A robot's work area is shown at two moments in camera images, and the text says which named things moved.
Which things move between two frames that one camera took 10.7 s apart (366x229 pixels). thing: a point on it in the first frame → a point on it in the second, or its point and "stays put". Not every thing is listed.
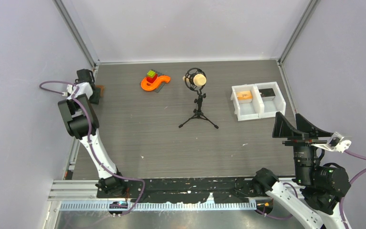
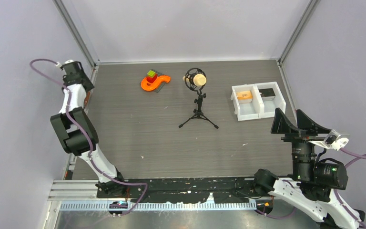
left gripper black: [95, 100] → [83, 77]
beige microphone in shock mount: [195, 79] stays put
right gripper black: [281, 128] stays put
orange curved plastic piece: [161, 78] stays put
